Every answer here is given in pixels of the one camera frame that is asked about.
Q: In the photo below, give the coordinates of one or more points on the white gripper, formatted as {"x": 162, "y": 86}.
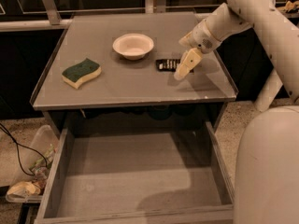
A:
{"x": 202, "y": 37}

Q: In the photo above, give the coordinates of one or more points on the black rxbar chocolate bar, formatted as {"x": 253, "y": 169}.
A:
{"x": 167, "y": 65}

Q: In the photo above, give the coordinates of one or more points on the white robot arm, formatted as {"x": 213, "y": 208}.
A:
{"x": 267, "y": 163}

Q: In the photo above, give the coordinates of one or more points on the grey cabinet with top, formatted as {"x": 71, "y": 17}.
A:
{"x": 123, "y": 82}

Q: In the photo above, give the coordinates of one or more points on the open grey top drawer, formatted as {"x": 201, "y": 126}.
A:
{"x": 138, "y": 173}

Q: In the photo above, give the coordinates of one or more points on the white paper bowl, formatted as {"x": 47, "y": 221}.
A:
{"x": 133, "y": 46}

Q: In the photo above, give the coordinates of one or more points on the green yellow sponge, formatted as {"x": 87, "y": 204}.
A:
{"x": 80, "y": 73}

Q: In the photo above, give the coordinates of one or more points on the metal railing with glass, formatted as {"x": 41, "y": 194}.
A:
{"x": 22, "y": 15}

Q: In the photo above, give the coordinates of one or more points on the crumpled wrappers in bin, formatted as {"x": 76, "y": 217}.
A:
{"x": 30, "y": 186}

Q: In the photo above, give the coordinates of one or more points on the clear plastic bin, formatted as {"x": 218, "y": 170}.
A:
{"x": 44, "y": 137}

